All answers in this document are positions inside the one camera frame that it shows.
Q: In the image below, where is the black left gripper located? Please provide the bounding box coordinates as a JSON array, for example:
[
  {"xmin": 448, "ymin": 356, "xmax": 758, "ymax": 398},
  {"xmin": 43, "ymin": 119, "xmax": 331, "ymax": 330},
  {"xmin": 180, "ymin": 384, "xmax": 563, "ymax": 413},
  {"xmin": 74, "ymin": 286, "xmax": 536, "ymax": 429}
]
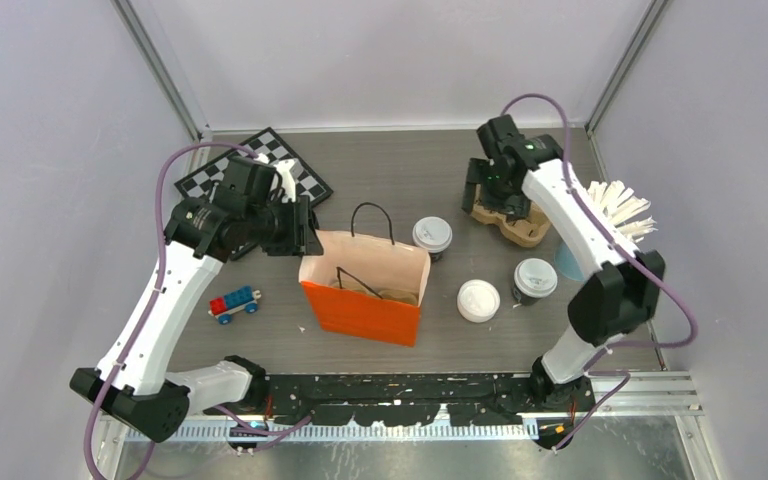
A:
[{"xmin": 246, "ymin": 193, "xmax": 323, "ymax": 256}]

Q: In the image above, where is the orange paper bag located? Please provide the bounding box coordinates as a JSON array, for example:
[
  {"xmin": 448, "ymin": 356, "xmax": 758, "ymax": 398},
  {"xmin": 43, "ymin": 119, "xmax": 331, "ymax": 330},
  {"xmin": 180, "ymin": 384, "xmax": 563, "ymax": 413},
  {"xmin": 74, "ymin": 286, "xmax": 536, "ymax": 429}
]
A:
[{"xmin": 298, "ymin": 202, "xmax": 431, "ymax": 347}]

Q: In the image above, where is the white plastic cup lid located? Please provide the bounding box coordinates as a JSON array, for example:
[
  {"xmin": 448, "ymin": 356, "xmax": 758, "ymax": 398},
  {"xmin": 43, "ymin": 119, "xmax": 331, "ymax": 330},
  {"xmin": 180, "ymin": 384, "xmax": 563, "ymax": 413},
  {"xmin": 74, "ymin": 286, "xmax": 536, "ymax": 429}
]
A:
[{"xmin": 412, "ymin": 216, "xmax": 453, "ymax": 254}]

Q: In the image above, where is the dark translucent coffee cup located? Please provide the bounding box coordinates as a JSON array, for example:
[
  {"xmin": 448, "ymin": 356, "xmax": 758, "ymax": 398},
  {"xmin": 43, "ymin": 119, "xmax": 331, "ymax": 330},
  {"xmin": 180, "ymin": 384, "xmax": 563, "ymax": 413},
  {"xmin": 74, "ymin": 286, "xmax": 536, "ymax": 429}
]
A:
[{"xmin": 428, "ymin": 249, "xmax": 445, "ymax": 263}]

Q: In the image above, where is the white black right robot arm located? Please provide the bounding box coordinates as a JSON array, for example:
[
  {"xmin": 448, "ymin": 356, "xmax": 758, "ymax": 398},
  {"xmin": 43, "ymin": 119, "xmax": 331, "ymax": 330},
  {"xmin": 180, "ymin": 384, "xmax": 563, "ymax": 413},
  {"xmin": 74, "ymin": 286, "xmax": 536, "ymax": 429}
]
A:
[{"xmin": 462, "ymin": 114, "xmax": 665, "ymax": 411}]

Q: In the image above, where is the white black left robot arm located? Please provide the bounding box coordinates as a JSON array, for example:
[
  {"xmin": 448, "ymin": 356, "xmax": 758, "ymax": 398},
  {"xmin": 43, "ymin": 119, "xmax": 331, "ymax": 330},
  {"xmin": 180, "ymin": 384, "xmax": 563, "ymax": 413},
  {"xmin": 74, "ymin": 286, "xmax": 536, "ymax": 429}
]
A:
[{"xmin": 70, "ymin": 155, "xmax": 323, "ymax": 443}]

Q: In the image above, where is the cardboard cup carrier tray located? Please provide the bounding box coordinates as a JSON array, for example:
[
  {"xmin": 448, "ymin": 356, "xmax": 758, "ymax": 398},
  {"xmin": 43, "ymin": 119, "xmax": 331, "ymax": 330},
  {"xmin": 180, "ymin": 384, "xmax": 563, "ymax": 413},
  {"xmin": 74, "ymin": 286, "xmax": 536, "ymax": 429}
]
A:
[{"xmin": 470, "ymin": 200, "xmax": 552, "ymax": 248}]

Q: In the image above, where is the blue red toy car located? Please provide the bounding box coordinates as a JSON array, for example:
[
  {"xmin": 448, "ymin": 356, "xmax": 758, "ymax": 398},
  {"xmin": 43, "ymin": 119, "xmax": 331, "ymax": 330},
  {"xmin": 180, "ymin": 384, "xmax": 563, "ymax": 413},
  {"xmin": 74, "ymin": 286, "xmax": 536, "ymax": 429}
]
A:
[{"xmin": 208, "ymin": 286, "xmax": 262, "ymax": 325}]

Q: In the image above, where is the black white chessboard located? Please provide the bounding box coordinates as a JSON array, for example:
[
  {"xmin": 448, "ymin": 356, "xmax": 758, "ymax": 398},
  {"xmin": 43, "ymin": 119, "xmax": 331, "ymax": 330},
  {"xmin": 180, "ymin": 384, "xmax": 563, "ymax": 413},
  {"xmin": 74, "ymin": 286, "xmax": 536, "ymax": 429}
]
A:
[{"xmin": 173, "ymin": 127, "xmax": 334, "ymax": 261}]

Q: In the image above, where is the blue cup holder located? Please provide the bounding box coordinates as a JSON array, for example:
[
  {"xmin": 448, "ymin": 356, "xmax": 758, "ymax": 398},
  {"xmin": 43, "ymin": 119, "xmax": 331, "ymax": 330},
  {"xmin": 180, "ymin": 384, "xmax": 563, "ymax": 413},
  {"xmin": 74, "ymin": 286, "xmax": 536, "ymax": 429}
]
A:
[{"xmin": 554, "ymin": 242, "xmax": 584, "ymax": 282}]

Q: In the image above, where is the white lid stack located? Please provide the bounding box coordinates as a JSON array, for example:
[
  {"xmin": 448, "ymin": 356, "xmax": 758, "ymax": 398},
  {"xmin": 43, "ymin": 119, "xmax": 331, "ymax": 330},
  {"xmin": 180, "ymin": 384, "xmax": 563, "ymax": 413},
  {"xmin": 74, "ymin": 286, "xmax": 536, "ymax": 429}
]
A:
[{"xmin": 456, "ymin": 279, "xmax": 501, "ymax": 323}]

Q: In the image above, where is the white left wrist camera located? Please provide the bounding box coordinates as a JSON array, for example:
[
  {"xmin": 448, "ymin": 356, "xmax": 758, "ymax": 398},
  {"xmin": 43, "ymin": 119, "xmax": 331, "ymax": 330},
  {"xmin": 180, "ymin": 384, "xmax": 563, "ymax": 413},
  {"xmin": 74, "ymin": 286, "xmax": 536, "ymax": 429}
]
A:
[{"xmin": 255, "ymin": 153, "xmax": 298, "ymax": 203}]

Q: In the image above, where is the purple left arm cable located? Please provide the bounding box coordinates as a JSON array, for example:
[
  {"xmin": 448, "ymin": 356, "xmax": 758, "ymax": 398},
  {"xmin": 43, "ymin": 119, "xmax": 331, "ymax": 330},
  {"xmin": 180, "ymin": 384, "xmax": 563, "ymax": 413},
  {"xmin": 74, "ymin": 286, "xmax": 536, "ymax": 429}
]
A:
[{"xmin": 83, "ymin": 141, "xmax": 312, "ymax": 480}]

